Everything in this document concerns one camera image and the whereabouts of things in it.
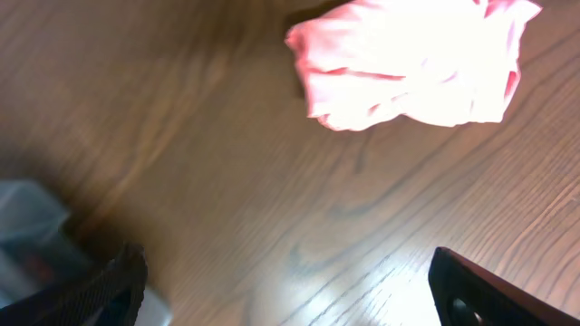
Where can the pink garment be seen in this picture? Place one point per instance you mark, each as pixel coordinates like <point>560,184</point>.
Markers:
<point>443,63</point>

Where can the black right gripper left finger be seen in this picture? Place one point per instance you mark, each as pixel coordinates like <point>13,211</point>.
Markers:
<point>107,295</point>

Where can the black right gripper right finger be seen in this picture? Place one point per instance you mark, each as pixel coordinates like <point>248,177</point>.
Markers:
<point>466,294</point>

